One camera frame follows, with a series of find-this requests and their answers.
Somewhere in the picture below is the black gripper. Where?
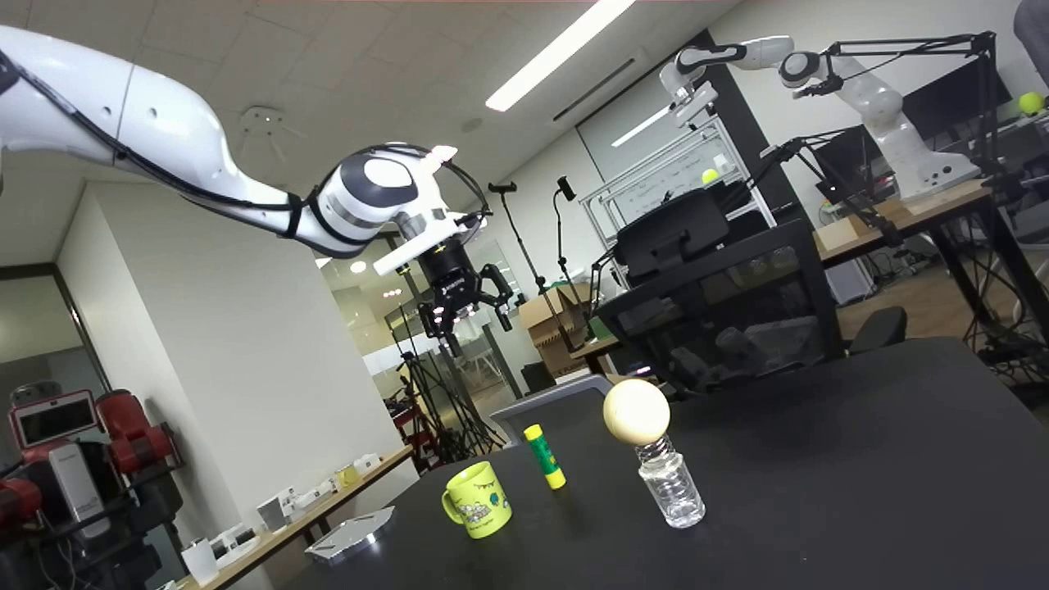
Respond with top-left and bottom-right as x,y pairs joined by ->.
413,233 -> 522,346

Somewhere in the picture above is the green yellow glue stick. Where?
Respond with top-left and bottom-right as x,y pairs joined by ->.
522,420 -> 571,494

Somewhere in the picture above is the lime green mug cup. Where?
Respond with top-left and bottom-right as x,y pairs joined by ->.
439,458 -> 514,544

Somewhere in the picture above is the black tripod stand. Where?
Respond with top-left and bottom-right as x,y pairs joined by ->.
381,313 -> 507,452

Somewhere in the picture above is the pale yellow ball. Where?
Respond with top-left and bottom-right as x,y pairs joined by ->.
600,377 -> 674,449

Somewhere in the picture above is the white paper tray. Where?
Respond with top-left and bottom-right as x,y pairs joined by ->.
301,503 -> 396,563

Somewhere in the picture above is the long wooden desk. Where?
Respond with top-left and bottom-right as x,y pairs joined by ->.
177,441 -> 418,590

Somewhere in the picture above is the clear plastic bottle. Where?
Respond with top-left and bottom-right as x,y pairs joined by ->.
631,431 -> 709,534

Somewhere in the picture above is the long ceiling light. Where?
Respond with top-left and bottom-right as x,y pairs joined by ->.
483,0 -> 638,119

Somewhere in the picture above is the red Baxter robot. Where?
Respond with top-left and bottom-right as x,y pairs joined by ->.
0,384 -> 186,590

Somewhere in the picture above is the wooden table with black legs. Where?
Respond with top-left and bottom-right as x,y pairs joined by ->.
814,175 -> 1049,355

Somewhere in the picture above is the black wire cart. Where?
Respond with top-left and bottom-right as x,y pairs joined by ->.
590,183 -> 847,396

